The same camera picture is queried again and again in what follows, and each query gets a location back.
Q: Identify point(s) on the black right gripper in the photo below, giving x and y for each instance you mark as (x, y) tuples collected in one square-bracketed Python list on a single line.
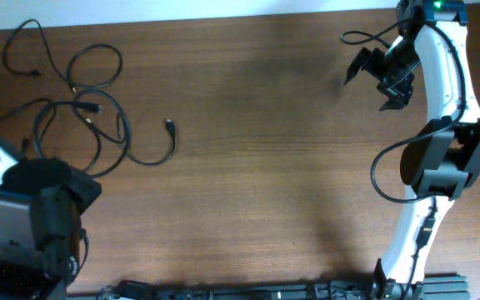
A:
[(396, 92)]

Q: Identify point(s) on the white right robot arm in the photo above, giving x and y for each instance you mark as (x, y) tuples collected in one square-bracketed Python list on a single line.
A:
[(437, 164)]

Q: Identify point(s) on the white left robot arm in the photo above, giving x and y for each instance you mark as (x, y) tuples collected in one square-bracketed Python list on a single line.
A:
[(43, 244)]

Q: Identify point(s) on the black aluminium frame rail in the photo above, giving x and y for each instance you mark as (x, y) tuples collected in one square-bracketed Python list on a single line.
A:
[(265, 291)]

